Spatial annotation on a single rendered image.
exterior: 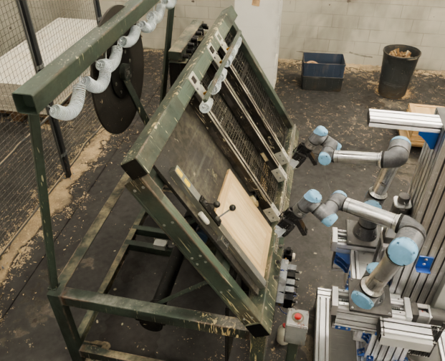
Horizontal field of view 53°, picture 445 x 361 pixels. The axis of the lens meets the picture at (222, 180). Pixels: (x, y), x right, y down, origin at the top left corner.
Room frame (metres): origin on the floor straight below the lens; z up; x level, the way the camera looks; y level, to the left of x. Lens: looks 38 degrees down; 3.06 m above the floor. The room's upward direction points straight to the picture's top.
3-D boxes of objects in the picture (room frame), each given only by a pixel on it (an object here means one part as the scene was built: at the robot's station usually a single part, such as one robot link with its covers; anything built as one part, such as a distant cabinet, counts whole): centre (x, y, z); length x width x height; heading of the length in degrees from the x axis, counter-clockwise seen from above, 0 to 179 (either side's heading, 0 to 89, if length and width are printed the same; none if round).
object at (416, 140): (4.67, -2.45, 0.20); 0.61 x 0.53 x 0.40; 169
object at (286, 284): (1.91, -0.45, 0.69); 0.50 x 0.14 x 0.24; 168
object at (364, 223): (2.02, -0.91, 1.20); 0.13 x 0.12 x 0.14; 155
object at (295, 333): (1.47, -0.42, 0.84); 0.12 x 0.12 x 0.18; 78
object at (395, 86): (5.98, -2.51, 0.33); 0.52 x 0.51 x 0.65; 169
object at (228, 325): (2.66, 0.20, 0.41); 2.20 x 1.38 x 0.83; 168
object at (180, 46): (3.44, 0.25, 1.38); 0.70 x 0.15 x 0.85; 168
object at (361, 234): (2.02, -0.91, 1.09); 0.15 x 0.15 x 0.10
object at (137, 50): (2.65, 0.63, 1.85); 0.80 x 0.06 x 0.80; 168
